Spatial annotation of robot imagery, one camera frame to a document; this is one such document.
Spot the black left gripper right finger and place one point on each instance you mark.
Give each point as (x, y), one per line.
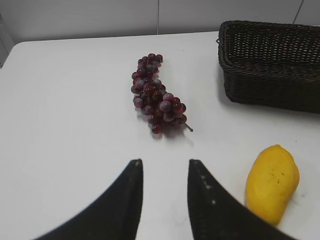
(215, 214)

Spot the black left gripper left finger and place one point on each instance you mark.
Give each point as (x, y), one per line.
(114, 215)

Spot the black wicker basket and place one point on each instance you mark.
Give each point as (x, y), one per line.
(271, 64)

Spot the yellow mango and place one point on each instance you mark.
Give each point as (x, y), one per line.
(271, 183)

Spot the red grape bunch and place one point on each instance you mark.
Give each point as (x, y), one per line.
(163, 110)

